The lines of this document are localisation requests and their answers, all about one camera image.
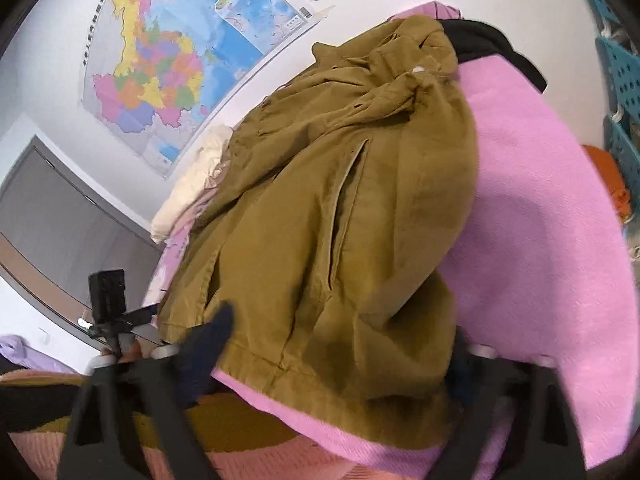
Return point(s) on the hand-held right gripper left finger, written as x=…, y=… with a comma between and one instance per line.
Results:
x=205, y=355

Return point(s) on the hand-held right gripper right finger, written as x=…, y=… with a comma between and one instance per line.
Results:
x=465, y=382

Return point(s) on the brown jacket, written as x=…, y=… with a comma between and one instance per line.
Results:
x=325, y=210

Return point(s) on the striped knit cloth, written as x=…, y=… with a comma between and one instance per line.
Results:
x=240, y=420

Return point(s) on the cream garment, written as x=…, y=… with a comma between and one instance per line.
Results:
x=195, y=180

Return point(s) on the pink daisy print blanket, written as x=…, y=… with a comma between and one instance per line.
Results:
x=525, y=210

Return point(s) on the purple cloth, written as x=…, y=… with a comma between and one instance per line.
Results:
x=12, y=350

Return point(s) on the grey wardrobe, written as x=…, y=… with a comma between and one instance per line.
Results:
x=60, y=220

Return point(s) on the orange cloth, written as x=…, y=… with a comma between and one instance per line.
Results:
x=605, y=170

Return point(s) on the black garment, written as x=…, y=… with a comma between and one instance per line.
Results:
x=490, y=45

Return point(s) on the colourful wall map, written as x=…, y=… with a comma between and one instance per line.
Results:
x=165, y=60

